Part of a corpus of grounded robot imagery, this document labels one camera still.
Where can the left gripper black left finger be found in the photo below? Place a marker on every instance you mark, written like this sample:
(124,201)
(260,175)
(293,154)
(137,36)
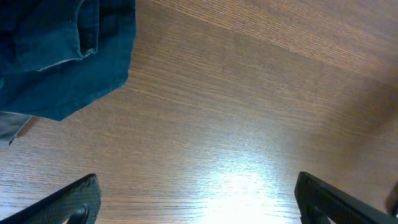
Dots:
(79,202)

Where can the folded navy blue garment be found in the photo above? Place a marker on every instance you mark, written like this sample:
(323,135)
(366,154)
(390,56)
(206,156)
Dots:
(58,56)

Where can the folded grey garment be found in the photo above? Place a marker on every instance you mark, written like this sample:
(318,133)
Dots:
(11,124)

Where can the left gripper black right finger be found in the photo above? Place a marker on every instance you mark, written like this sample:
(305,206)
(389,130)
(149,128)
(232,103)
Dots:
(319,203)

